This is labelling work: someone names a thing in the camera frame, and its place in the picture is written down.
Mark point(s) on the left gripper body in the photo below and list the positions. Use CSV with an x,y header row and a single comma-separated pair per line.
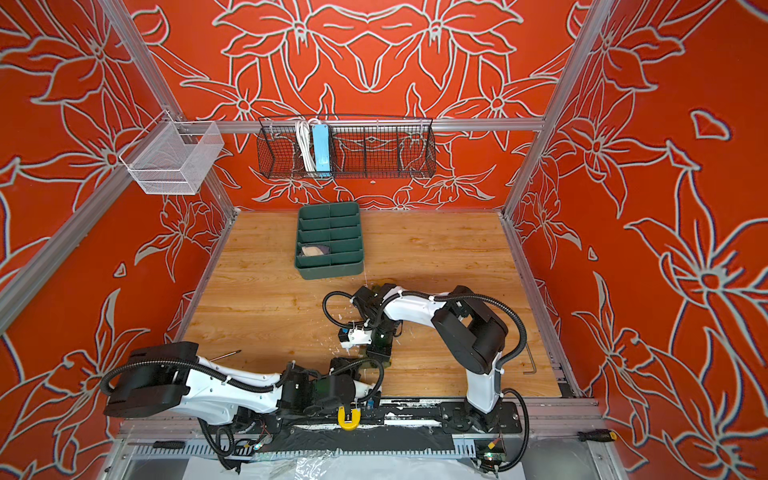
x,y
342,367

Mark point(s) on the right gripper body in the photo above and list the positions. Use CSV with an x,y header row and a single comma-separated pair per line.
x,y
378,341

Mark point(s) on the green compartment tray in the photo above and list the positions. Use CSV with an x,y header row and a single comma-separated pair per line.
x,y
337,225

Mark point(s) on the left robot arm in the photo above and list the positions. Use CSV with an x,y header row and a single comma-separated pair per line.
x,y
237,409

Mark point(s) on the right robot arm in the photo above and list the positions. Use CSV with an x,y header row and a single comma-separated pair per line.
x,y
481,333

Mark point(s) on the metal hex key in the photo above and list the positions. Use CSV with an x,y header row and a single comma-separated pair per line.
x,y
532,366

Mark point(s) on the light blue box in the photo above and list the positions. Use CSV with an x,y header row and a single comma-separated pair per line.
x,y
321,143

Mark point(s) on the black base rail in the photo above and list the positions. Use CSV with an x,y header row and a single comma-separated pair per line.
x,y
406,427

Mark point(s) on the green handled tool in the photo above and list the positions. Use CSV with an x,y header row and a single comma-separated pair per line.
x,y
226,355

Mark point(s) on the black wire wall basket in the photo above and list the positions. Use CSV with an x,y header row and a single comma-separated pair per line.
x,y
360,147

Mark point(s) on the clear plastic wall bin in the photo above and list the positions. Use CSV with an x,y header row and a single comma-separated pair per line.
x,y
174,158

